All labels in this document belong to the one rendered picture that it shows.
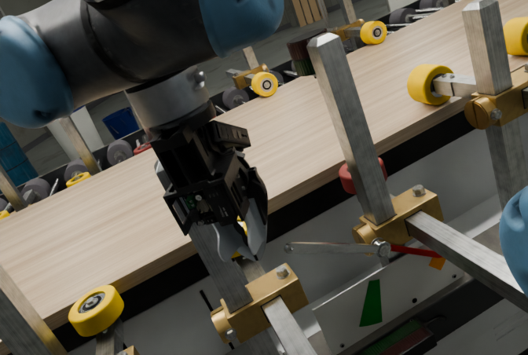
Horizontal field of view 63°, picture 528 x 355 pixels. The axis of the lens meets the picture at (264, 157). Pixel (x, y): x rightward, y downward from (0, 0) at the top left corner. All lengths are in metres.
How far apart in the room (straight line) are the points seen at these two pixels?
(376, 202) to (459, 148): 0.41
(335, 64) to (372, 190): 0.19
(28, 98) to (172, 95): 0.14
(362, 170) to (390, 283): 0.20
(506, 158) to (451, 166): 0.25
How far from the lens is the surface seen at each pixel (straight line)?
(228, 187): 0.42
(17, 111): 0.34
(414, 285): 0.76
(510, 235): 0.18
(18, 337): 0.63
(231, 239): 0.53
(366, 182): 0.64
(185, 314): 0.89
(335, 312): 0.70
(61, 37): 0.31
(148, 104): 0.42
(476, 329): 0.95
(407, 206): 0.70
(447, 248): 0.63
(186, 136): 0.41
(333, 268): 0.95
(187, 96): 0.42
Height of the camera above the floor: 1.25
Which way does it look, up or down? 21 degrees down
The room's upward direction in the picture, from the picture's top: 23 degrees counter-clockwise
